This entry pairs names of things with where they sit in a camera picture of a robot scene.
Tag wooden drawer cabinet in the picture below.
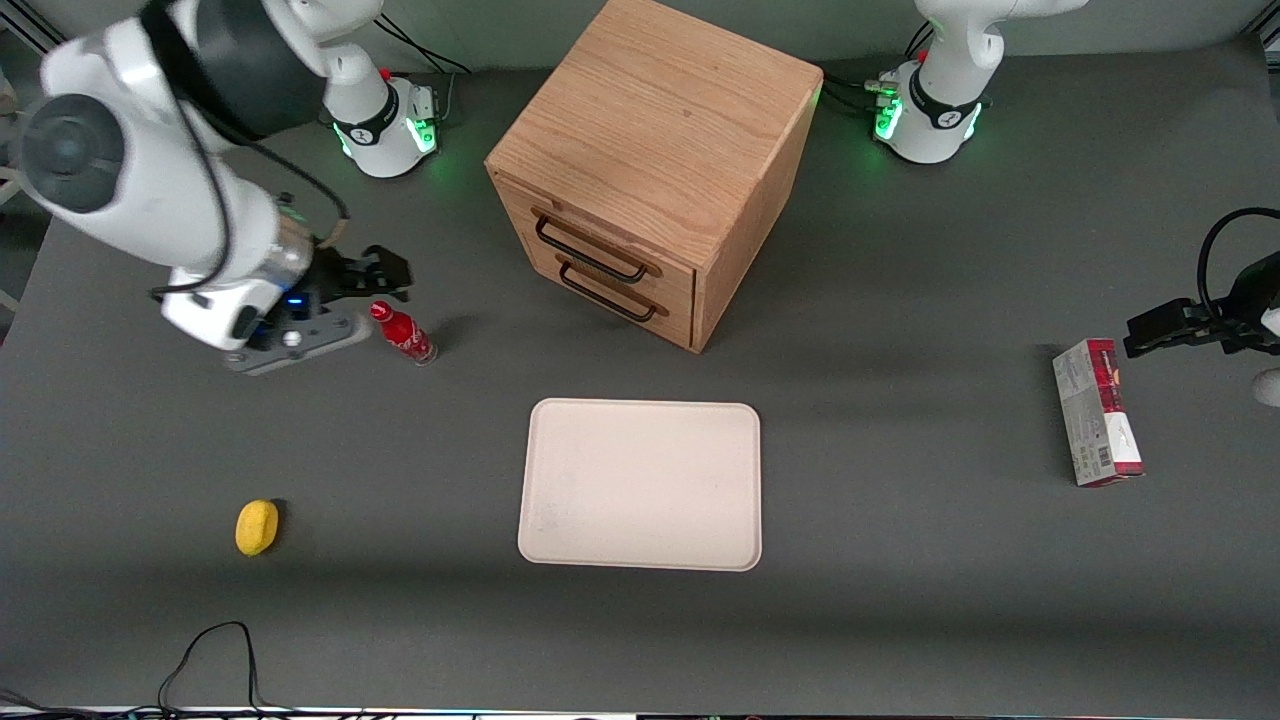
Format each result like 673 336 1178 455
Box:
485 0 824 354

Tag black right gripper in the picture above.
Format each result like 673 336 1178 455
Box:
285 245 413 331

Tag beige plastic tray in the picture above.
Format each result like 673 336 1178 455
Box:
517 398 763 573

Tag black cable at table edge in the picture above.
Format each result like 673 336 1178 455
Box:
0 621 301 720

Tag wooden drawer with short handle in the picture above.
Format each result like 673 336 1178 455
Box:
510 238 698 353

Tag long black drawer handle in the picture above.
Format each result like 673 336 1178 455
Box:
533 213 651 285

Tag black cables behind right arm base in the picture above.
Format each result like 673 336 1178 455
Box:
375 12 473 77

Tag red cola bottle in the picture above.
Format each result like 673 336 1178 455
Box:
369 300 439 367

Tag black looped cable of left gripper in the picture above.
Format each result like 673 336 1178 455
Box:
1198 207 1280 313

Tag grey wrist camera mount plate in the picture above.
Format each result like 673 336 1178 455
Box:
224 308 373 377

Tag yellow lemon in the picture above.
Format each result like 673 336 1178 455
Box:
235 499 281 557

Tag grey and red carton box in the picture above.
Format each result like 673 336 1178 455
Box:
1051 338 1146 489

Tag white frame beside table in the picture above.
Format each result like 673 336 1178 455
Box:
0 62 29 206

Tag black cable along right arm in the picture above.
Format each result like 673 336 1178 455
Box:
138 0 351 301

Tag wooden drawer with long handle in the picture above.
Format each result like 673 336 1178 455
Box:
495 172 698 309

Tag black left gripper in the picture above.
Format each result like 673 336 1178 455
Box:
1123 252 1280 360

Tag short black drawer handle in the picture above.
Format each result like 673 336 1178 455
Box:
557 259 660 325

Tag black cables at left arm base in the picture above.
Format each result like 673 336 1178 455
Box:
820 22 936 119

